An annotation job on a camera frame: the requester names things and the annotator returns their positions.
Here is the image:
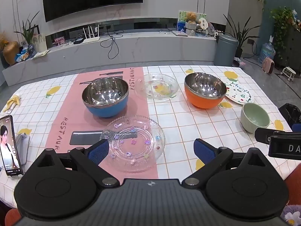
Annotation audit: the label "yellow cloth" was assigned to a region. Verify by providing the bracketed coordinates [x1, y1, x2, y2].
[3, 95, 21, 113]

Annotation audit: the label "grey phone stand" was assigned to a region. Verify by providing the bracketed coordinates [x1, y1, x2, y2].
[14, 133, 30, 166]

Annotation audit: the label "grey trash can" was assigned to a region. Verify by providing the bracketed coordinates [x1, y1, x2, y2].
[214, 33, 239, 67]

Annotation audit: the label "small white stool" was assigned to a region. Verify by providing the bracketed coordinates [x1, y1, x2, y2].
[281, 67, 297, 82]

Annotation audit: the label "pink placemat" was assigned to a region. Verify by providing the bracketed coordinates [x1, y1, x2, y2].
[45, 66, 159, 180]

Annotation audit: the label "teddy bear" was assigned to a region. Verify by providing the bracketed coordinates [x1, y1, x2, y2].
[184, 12, 198, 24]

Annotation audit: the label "tall-leaved potted plant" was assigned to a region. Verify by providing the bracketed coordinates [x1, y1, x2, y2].
[223, 14, 261, 58]

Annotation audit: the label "round paper fan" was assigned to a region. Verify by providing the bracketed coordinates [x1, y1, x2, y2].
[198, 16, 209, 35]

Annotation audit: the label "clear glass plate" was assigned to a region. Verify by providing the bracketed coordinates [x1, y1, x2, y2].
[135, 73, 179, 102]
[100, 115, 166, 173]

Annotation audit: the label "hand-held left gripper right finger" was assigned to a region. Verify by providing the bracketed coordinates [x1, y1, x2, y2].
[181, 138, 268, 189]

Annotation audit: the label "white router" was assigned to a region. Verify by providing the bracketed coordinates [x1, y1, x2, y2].
[82, 25, 101, 43]

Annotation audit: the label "blue steel-lined bowl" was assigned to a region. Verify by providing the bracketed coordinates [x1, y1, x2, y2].
[81, 77, 130, 118]

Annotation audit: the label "blue water jug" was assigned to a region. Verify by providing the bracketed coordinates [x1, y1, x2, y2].
[260, 35, 276, 64]

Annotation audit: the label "pink heater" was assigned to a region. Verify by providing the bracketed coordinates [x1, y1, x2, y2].
[263, 57, 275, 75]

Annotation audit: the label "blue snack bags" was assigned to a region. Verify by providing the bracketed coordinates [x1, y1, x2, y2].
[15, 45, 36, 62]

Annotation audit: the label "white printed plate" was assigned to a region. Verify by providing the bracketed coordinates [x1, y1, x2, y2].
[223, 82, 255, 104]

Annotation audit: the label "green ceramic bowl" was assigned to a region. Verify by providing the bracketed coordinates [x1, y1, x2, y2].
[240, 103, 270, 133]

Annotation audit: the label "orange steel-lined bowl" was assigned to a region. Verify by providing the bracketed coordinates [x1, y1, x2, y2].
[184, 72, 227, 109]

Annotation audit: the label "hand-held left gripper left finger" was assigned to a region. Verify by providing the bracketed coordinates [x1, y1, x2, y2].
[35, 139, 118, 188]

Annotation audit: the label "bin with black bag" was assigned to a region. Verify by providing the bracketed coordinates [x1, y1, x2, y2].
[278, 103, 301, 126]

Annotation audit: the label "black cable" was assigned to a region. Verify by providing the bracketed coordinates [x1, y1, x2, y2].
[100, 29, 124, 59]

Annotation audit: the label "trailing ivy plant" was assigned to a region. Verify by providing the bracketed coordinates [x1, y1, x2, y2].
[269, 7, 301, 52]

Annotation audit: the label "green potted grass plant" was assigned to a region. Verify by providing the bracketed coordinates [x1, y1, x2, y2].
[14, 11, 41, 46]

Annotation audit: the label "golden vase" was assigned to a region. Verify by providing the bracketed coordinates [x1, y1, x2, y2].
[2, 41, 20, 66]

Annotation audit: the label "checked lemon-print tablecloth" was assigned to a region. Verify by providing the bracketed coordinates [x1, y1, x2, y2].
[0, 65, 293, 209]

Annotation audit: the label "red chair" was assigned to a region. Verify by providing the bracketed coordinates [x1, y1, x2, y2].
[5, 208, 22, 226]
[284, 167, 301, 205]

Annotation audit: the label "purple floral cushion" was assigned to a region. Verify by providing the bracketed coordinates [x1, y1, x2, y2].
[281, 205, 301, 226]

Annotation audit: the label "smartphone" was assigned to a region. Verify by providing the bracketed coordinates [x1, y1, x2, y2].
[0, 115, 24, 177]

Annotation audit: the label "white marble media console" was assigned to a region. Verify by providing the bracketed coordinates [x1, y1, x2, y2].
[2, 18, 218, 87]

